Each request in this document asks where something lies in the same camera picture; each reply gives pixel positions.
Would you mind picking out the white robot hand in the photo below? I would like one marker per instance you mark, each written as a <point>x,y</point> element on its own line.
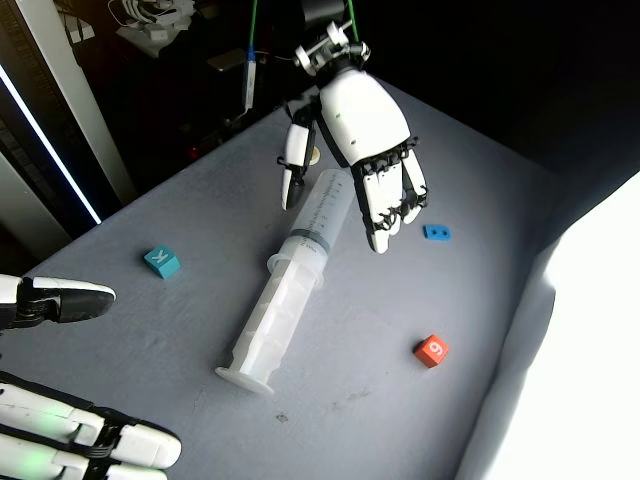
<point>365,115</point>
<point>35,425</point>

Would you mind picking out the large clear plastic syringe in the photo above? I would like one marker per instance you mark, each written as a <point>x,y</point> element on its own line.
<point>290,290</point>

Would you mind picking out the yellow button white rim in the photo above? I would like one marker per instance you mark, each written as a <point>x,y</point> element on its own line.
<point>314,156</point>

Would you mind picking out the blue flat block two holes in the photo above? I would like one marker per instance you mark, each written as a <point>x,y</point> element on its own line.
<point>436,233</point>

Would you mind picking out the teal cube letter K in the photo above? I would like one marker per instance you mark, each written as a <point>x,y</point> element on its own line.
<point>162,262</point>

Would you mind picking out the pile of white boxes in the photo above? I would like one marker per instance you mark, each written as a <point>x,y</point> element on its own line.
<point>155,30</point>

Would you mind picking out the red number cube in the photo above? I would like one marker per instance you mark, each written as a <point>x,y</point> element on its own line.
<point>431,351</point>

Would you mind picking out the white light strip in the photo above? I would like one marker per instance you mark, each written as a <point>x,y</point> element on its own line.
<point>50,150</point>

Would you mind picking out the grey table cloth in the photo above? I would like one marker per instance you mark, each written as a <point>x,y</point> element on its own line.
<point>350,400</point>

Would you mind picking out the white pillar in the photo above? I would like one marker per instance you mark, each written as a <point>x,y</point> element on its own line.
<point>75,100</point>

